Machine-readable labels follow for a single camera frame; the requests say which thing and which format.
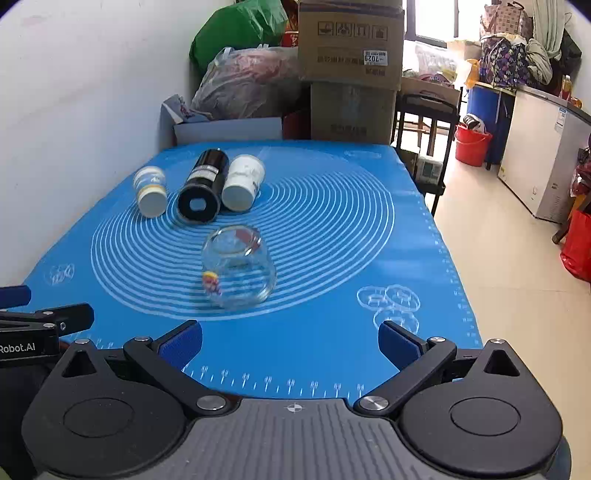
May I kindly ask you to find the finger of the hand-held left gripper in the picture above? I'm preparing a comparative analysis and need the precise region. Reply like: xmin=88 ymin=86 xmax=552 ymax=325
xmin=0 ymin=285 xmax=32 ymax=308
xmin=0 ymin=303 xmax=95 ymax=334

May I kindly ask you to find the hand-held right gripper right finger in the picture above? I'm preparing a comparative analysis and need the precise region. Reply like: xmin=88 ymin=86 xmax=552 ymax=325
xmin=353 ymin=320 xmax=529 ymax=416

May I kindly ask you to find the clear glass cup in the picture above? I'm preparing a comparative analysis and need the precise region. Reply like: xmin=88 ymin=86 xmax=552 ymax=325
xmin=202 ymin=224 xmax=277 ymax=310

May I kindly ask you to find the blue barrel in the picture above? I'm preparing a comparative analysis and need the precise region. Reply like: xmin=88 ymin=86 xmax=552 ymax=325
xmin=466 ymin=85 xmax=515 ymax=164

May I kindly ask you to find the white open box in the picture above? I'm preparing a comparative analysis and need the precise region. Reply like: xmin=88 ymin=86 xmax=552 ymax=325
xmin=161 ymin=95 xmax=283 ymax=148

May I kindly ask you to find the clear plastic bag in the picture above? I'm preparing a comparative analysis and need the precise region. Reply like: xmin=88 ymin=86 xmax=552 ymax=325
xmin=191 ymin=45 xmax=305 ymax=121

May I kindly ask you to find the floral fabric bag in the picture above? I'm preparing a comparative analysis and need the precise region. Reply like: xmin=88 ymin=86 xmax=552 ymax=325
xmin=479 ymin=37 xmax=532 ymax=88

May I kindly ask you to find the grey hanging cloth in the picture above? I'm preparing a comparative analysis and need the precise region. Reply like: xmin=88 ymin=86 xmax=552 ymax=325
xmin=531 ymin=0 xmax=570 ymax=52

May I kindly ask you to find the small white appliance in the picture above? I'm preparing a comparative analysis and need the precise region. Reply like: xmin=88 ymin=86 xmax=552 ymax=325
xmin=416 ymin=154 xmax=444 ymax=184

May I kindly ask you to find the white paper cup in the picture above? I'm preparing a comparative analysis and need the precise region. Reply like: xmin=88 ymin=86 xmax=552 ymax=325
xmin=222 ymin=154 xmax=266 ymax=210

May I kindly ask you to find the red bucket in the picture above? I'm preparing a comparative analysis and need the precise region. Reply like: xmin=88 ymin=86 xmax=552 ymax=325
xmin=455 ymin=124 xmax=493 ymax=168

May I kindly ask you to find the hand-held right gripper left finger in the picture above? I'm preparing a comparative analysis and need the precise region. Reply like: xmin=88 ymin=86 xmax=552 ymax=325
xmin=59 ymin=320 xmax=234 ymax=418

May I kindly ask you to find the white chest freezer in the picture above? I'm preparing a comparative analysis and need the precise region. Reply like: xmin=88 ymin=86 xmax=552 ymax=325
xmin=497 ymin=83 xmax=591 ymax=224

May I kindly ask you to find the green plastic bag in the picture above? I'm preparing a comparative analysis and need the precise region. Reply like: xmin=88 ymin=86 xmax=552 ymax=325
xmin=189 ymin=0 xmax=289 ymax=75

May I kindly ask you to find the blue silicone mat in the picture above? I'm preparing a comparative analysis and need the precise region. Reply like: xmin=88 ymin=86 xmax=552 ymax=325
xmin=21 ymin=142 xmax=483 ymax=400

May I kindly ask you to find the red box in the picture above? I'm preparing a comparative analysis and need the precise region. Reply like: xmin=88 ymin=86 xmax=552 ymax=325
xmin=281 ymin=111 xmax=312 ymax=140

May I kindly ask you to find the red bag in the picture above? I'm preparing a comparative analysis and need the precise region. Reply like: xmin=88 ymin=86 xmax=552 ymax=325
xmin=560 ymin=210 xmax=591 ymax=283

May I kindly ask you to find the plain brown cardboard box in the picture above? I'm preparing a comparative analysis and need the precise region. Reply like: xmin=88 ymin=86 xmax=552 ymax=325
xmin=310 ymin=80 xmax=398 ymax=146

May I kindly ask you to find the large brown cardboard box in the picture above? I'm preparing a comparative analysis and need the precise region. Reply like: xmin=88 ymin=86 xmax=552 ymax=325
xmin=298 ymin=0 xmax=406 ymax=90

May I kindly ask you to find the black cylindrical cup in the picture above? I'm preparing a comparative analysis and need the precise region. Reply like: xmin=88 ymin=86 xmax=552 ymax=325
xmin=177 ymin=149 xmax=230 ymax=225

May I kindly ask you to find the flat cardboard box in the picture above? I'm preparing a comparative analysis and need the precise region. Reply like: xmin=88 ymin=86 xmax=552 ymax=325
xmin=401 ymin=76 xmax=462 ymax=109

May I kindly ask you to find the checked fabric bag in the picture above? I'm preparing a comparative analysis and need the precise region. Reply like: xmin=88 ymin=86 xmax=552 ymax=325
xmin=480 ymin=1 xmax=534 ymax=40

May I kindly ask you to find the black metal stool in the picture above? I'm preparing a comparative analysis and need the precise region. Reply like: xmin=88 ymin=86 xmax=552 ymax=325
xmin=392 ymin=92 xmax=462 ymax=217

